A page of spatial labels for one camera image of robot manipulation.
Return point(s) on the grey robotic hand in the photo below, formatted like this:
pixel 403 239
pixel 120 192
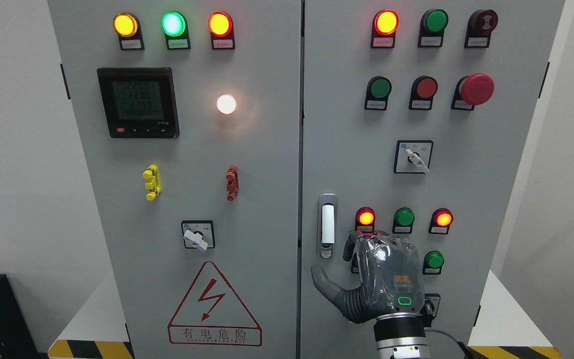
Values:
pixel 390 274

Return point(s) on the silver door handle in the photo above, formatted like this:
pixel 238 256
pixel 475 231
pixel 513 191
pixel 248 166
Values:
pixel 326 223

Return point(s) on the silver black robot forearm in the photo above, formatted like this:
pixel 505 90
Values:
pixel 400 335

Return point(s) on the grey right cabinet door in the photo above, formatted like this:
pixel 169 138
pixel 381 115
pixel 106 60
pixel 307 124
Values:
pixel 350 151

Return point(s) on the grey cabinet door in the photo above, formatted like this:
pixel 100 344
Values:
pixel 256 234
pixel 350 151

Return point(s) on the grey left cabinet door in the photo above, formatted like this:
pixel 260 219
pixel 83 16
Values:
pixel 256 234

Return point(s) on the green button fourth row right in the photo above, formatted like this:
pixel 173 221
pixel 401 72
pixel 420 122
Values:
pixel 433 263

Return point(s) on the green button third row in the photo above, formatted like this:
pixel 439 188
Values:
pixel 403 221

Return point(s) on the red lit light third row left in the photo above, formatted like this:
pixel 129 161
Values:
pixel 365 220

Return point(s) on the red lit light third row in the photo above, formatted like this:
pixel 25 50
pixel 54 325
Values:
pixel 440 221
pixel 365 220

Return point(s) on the red lit light third row right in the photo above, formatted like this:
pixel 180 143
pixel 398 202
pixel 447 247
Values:
pixel 440 221

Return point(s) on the white platform hazard stripes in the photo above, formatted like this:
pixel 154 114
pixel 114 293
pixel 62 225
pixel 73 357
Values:
pixel 503 330

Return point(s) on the red high voltage warning sticker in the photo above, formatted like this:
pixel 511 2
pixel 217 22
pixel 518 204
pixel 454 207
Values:
pixel 212 313

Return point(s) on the red terminal connector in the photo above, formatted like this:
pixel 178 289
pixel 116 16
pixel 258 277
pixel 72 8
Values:
pixel 232 183

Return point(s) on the green button second row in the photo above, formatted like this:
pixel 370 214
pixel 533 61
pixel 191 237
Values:
pixel 377 93

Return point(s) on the red button second row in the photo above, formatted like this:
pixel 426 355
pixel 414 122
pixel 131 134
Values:
pixel 421 96

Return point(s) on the red emergency stop button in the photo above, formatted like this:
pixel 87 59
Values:
pixel 472 90

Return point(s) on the white lit indicator light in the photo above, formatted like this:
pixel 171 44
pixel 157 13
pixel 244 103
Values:
pixel 226 104

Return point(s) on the red lit light top right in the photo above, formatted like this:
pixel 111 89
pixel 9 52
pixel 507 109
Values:
pixel 384 27

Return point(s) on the green button top right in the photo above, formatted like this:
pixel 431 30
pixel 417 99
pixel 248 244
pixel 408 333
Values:
pixel 431 31

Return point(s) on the yellow terminal connector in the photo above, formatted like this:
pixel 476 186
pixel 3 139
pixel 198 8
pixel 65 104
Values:
pixel 152 182

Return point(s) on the dark red buzzer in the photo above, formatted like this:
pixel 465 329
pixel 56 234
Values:
pixel 479 29

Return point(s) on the red lit indicator light left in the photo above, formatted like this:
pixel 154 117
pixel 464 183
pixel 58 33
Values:
pixel 222 34

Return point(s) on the black digital power meter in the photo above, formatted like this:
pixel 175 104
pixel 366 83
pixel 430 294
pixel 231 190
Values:
pixel 139 102

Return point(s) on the green lit indicator light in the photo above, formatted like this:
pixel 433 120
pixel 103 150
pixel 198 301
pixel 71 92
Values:
pixel 176 32

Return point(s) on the yellow indicator light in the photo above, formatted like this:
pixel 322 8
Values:
pixel 128 28

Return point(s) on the lower right rotary switch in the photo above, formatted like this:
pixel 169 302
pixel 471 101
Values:
pixel 432 301

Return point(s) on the upper right rotary switch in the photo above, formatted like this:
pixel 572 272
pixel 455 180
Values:
pixel 413 156

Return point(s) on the left door rotary switch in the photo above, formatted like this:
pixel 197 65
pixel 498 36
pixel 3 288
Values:
pixel 198 234

